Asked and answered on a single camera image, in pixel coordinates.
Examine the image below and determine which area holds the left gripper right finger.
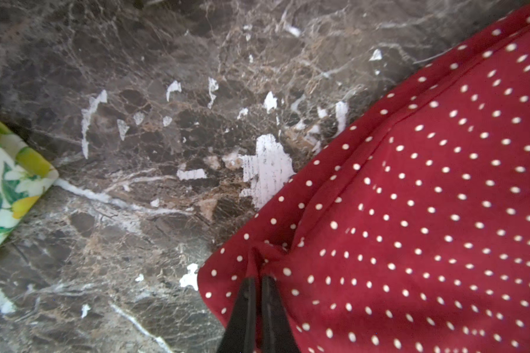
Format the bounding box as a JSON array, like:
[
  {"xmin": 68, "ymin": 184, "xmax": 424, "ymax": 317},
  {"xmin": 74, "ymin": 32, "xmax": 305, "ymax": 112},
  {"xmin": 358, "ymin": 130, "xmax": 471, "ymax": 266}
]
[{"xmin": 261, "ymin": 277, "xmax": 300, "ymax": 353}]

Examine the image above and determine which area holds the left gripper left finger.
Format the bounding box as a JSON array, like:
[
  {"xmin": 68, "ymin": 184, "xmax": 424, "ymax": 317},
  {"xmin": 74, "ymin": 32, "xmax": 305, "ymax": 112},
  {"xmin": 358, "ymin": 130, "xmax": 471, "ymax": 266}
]
[{"xmin": 216, "ymin": 278, "xmax": 257, "ymax": 353}]

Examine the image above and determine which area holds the red polka dot skirt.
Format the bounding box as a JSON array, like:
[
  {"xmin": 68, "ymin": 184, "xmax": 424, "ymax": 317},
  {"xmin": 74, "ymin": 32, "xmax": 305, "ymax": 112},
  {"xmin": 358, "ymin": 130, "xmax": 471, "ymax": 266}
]
[{"xmin": 197, "ymin": 4, "xmax": 530, "ymax": 352}]

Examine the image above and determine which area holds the green lemon print skirt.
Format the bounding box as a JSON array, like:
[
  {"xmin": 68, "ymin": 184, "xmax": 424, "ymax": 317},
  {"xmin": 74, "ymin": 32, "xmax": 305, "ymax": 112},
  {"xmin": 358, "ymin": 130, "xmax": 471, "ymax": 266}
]
[{"xmin": 0, "ymin": 122, "xmax": 59, "ymax": 245}]

